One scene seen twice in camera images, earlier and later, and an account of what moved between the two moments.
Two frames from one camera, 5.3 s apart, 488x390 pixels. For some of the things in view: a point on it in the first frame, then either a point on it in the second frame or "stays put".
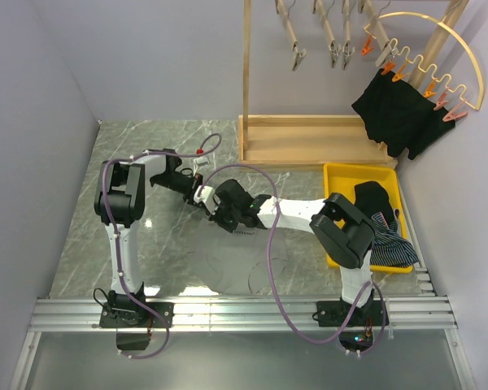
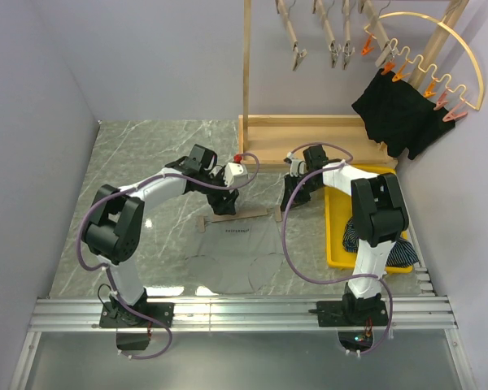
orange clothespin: (429, 92) stays put
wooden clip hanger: (346, 6) stays put
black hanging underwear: (400, 116) stays put
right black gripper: (216, 218) -> (289, 188)
